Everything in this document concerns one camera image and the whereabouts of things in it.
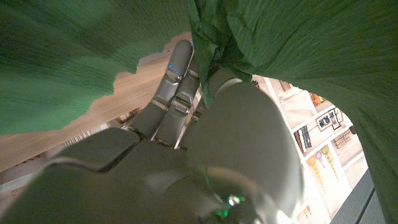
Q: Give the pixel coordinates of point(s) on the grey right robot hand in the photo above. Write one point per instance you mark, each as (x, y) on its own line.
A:
(186, 174)

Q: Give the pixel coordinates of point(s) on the green cloth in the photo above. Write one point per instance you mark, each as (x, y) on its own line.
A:
(62, 62)

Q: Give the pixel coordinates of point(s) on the printed bookshelf backdrop cloth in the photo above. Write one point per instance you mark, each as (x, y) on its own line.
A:
(323, 146)

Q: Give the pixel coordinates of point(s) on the grey perforated panel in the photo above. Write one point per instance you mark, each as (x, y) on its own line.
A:
(357, 202)

